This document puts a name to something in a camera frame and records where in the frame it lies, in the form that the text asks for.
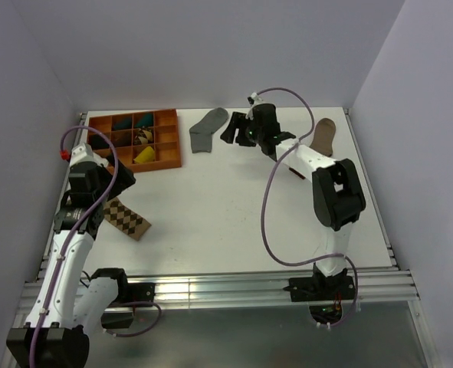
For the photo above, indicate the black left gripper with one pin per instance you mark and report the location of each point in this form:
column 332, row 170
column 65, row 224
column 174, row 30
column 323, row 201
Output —
column 124, row 179

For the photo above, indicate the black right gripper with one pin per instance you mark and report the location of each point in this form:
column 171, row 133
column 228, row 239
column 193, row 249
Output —
column 235, row 122

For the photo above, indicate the grey sock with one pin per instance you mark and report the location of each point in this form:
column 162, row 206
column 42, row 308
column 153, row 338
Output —
column 201, row 134

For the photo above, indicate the black sock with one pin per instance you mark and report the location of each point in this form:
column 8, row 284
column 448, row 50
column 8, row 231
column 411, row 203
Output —
column 97, row 142

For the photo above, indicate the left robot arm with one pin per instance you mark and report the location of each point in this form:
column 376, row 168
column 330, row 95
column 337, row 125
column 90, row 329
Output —
column 56, row 333

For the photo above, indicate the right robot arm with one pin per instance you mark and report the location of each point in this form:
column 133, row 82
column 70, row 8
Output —
column 338, row 198

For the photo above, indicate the tan argyle sock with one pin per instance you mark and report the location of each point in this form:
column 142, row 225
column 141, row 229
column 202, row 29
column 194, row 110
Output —
column 125, row 220

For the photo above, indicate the dark brown rolled sock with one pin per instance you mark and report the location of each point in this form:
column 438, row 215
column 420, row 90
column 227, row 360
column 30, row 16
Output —
column 122, row 138

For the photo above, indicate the yellow rolled sock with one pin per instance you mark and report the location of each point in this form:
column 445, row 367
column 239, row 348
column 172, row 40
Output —
column 147, row 155

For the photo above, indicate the dark blue rolled sock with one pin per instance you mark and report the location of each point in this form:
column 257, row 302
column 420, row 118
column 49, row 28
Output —
column 125, row 124

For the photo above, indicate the orange compartment tray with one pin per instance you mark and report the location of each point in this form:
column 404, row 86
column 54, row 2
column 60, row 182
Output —
column 166, row 140

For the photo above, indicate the brown argyle rolled sock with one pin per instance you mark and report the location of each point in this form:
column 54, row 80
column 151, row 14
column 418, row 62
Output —
column 143, row 136

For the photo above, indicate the tan sock maroon striped cuff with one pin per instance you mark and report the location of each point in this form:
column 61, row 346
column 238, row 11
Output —
column 322, row 142

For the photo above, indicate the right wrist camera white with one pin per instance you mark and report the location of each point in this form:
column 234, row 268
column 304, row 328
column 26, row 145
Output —
column 254, row 99

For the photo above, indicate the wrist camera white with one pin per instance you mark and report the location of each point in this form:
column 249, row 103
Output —
column 254, row 99
column 83, row 153

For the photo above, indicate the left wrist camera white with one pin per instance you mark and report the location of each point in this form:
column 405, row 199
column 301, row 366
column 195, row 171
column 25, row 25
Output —
column 83, row 153

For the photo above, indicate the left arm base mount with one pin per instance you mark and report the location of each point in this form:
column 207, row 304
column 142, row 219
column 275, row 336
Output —
column 121, row 312

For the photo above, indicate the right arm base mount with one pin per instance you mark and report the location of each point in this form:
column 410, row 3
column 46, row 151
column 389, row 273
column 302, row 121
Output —
column 318, row 287

